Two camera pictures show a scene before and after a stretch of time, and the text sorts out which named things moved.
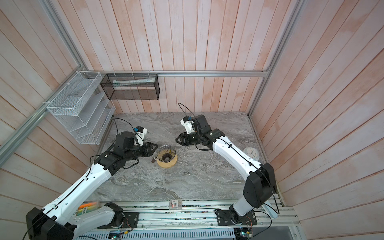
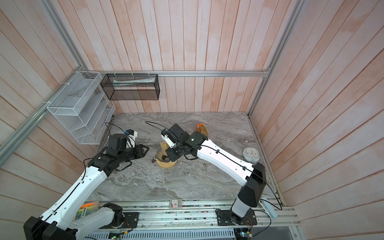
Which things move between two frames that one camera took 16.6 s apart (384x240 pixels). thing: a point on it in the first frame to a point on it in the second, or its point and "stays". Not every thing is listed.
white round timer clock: (252, 152) stays
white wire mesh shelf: (81, 109) stays
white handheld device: (273, 213) stays
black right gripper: (184, 137) to (173, 156)
